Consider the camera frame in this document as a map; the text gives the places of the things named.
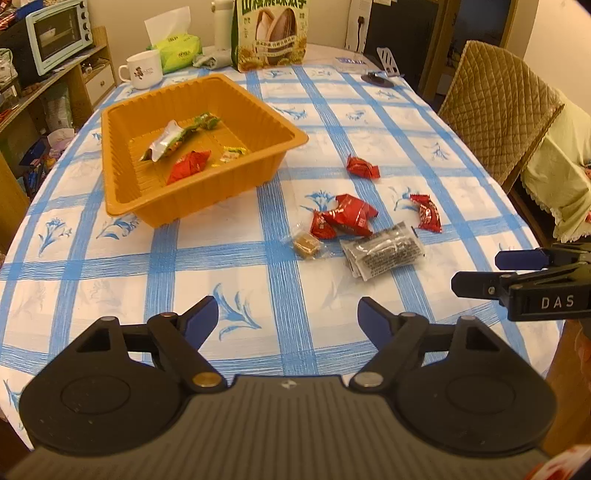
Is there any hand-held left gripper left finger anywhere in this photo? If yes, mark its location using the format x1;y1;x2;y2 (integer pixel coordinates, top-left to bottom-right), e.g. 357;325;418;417
65;295;229;393

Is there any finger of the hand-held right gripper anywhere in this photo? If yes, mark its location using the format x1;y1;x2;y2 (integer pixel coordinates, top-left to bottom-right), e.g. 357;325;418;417
495;244;591;271
451;270;519;304

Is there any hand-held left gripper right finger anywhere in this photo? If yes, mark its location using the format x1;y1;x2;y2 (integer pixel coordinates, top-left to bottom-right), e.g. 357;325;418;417
348;296;504;393

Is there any clear dark seed packet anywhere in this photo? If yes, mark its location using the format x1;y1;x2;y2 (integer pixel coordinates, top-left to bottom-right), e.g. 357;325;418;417
339;222;426;281

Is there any small red candy packet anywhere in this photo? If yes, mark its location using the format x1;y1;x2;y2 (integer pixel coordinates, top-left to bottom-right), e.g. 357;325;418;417
409;194;443;234
346;154;380;179
309;210;338;241

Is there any brown candy clear wrapper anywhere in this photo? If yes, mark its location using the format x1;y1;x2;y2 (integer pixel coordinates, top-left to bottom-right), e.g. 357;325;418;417
287;226;329;260

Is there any large red snack packet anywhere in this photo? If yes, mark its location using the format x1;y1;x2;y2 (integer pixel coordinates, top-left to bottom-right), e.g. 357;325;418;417
322;194;379;237

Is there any red square snack packet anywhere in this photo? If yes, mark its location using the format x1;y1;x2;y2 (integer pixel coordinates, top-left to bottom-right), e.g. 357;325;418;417
166;150;212;185

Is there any small yellow candy packet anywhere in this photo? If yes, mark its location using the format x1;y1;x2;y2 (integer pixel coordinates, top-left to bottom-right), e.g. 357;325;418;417
210;145;250;164

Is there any green silver snack packet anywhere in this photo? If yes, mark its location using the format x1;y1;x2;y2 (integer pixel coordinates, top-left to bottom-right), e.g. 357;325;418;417
140;119;199;162

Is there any orange plastic tray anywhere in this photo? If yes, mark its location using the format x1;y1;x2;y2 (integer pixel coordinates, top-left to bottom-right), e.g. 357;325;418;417
100;74;309;228

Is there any small green candy packet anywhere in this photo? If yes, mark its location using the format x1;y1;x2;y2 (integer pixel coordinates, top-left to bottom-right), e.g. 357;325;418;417
193;112;223;131

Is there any blue white checked tablecloth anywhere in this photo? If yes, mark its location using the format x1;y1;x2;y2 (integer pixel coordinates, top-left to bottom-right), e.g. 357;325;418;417
0;62;566;450

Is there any light green cloth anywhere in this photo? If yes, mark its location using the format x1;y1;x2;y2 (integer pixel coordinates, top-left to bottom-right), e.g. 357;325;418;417
522;90;591;243

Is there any chair with quilted cover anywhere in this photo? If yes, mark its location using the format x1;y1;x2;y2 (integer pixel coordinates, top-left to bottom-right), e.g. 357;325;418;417
436;40;565;195

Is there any grey phone stand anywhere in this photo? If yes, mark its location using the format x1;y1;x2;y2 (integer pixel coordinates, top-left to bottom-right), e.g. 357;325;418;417
360;46;404;88

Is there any lavender tissue pack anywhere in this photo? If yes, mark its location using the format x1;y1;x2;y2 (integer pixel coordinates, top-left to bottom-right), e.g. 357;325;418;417
46;129;77;153

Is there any black cabinet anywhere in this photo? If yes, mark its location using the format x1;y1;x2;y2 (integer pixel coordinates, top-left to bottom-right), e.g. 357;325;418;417
345;0;439;93

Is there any white mug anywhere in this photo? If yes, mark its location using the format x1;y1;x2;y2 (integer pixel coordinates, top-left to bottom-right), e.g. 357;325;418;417
118;50;163;89

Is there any clear box blue label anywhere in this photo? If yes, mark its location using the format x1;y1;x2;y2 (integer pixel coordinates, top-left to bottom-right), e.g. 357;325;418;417
331;53;370;72

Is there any white drawer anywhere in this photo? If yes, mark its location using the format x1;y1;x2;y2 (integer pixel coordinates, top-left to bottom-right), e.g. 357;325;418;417
83;64;116;104

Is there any grey crumpled cloth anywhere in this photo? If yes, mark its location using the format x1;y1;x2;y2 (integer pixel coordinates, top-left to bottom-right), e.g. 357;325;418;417
191;48;234;69

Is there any green tissue pack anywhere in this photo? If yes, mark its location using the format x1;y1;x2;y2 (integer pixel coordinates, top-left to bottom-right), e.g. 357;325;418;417
144;6;203;75

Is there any wooden shelf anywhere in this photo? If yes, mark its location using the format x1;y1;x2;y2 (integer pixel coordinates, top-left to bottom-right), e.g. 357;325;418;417
0;25;118;254

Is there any green sunflower seed bag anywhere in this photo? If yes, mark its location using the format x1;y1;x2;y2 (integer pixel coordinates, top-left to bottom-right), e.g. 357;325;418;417
231;0;309;72

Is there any white thermos flask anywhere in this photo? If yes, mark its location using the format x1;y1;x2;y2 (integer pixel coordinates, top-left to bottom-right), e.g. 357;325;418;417
211;0;236;49

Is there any mint toaster oven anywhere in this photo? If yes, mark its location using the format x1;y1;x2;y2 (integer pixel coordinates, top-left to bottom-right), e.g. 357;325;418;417
25;0;90;77

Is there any black appliance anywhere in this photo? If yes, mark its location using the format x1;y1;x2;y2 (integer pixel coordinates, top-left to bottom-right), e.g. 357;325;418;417
0;18;38;86

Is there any dark red snack bag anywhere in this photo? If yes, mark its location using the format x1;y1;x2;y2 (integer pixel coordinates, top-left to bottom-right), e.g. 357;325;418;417
0;2;26;24

